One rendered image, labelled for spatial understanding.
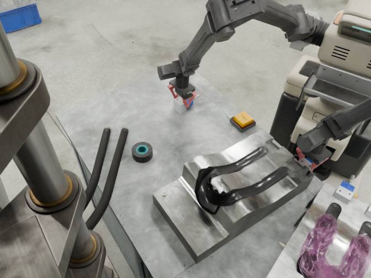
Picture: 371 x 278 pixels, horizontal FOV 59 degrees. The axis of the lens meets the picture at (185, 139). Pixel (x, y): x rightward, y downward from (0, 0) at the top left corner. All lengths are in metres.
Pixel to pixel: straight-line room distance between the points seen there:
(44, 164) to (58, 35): 3.22
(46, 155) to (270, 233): 0.81
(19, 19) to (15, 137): 3.50
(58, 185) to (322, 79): 1.05
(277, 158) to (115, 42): 2.56
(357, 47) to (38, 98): 1.08
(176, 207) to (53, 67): 2.40
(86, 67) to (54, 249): 2.68
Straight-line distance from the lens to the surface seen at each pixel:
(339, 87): 1.35
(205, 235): 1.04
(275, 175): 1.18
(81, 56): 3.33
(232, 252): 1.10
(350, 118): 1.04
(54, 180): 0.58
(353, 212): 1.23
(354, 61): 1.33
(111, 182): 1.10
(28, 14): 3.91
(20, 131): 0.43
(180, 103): 1.42
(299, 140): 1.12
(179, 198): 1.10
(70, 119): 1.49
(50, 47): 3.55
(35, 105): 0.45
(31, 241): 0.60
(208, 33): 0.96
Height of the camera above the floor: 1.80
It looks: 48 degrees down
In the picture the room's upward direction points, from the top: 2 degrees clockwise
